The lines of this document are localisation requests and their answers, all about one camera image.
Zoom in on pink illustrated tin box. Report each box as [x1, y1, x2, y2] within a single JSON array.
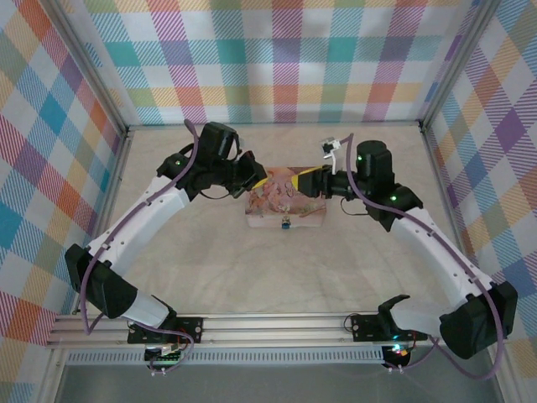
[[244, 166, 328, 229]]

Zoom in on right circuit board orange light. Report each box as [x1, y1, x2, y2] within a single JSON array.
[[383, 343, 413, 360]]

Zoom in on left circuit board green lights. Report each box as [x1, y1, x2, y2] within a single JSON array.
[[143, 343, 186, 365]]

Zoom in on thin black left gripper cable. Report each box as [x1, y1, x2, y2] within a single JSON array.
[[197, 187, 234, 201]]

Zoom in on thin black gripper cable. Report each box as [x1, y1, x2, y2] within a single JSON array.
[[197, 187, 234, 201], [340, 196, 371, 218]]

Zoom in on thin black right gripper cable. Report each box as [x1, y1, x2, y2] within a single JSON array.
[[340, 196, 371, 218]]

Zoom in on aluminium frame bar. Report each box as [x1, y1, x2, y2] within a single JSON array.
[[125, 119, 425, 128]]

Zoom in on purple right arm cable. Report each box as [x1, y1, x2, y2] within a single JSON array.
[[340, 133, 507, 374]]

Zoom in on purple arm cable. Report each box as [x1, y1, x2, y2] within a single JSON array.
[[77, 119, 201, 337], [340, 133, 507, 374]]

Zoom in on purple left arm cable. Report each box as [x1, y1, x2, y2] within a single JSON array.
[[77, 119, 201, 337]]

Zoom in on aluminium frame post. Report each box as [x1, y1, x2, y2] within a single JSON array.
[[418, 0, 503, 129], [44, 0, 132, 132]]

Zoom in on aluminium mounting rail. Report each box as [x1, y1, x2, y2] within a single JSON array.
[[44, 313, 425, 348]]

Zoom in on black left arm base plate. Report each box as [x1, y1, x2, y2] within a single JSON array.
[[127, 317, 205, 344]]

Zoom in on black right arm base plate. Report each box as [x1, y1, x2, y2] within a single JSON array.
[[349, 312, 425, 342]]

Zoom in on slotted grey cable duct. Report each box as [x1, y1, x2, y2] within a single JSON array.
[[65, 348, 388, 367]]

